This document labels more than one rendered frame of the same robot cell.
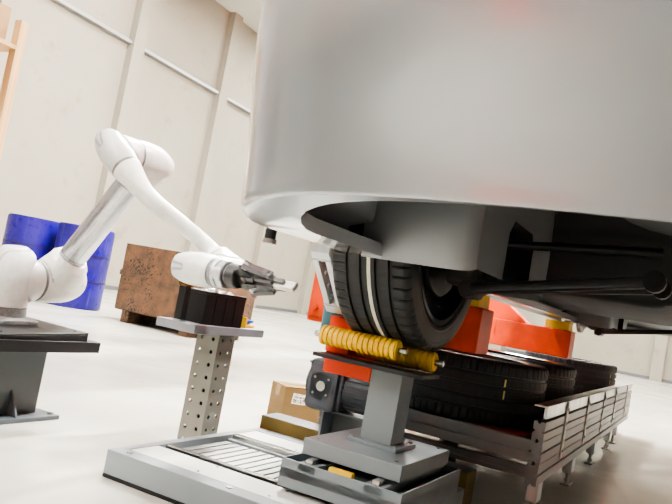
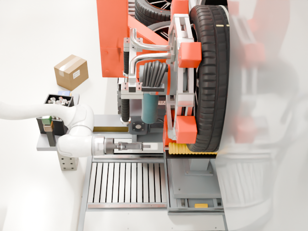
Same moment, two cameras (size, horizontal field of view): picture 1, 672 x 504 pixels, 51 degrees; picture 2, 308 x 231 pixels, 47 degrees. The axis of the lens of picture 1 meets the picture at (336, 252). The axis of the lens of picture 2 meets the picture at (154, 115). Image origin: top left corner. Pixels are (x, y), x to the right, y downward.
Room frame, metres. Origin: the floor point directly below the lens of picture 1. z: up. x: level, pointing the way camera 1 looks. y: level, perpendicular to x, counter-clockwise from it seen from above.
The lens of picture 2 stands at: (1.17, 0.68, 1.85)
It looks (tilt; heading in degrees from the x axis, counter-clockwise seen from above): 44 degrees down; 328
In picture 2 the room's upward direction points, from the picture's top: 3 degrees clockwise
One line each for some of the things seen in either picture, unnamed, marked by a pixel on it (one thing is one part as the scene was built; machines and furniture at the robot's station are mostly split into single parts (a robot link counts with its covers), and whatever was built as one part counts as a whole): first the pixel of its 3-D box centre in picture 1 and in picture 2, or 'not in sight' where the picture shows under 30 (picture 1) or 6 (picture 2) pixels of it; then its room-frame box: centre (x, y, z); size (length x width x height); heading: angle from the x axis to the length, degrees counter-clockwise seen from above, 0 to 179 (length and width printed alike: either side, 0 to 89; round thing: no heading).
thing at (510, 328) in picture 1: (530, 322); not in sight; (4.35, -1.24, 0.69); 0.52 x 0.17 x 0.35; 62
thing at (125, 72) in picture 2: not in sight; (127, 61); (2.47, 0.05, 0.83); 0.04 x 0.04 x 0.16
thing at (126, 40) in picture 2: not in sight; (133, 44); (2.45, 0.02, 0.93); 0.09 x 0.05 x 0.05; 62
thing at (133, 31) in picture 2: not in sight; (151, 33); (2.35, -0.02, 1.03); 0.19 x 0.18 x 0.11; 62
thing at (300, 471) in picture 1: (375, 475); (195, 174); (2.13, -0.23, 0.13); 0.50 x 0.36 x 0.10; 152
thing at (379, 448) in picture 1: (386, 411); (199, 154); (2.13, -0.23, 0.32); 0.40 x 0.30 x 0.28; 152
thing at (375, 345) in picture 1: (359, 342); (193, 148); (2.05, -0.11, 0.51); 0.29 x 0.06 x 0.06; 62
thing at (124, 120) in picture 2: (273, 218); (125, 108); (2.17, 0.21, 0.83); 0.04 x 0.04 x 0.16
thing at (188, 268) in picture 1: (197, 268); (75, 143); (2.25, 0.42, 0.63); 0.16 x 0.13 x 0.11; 62
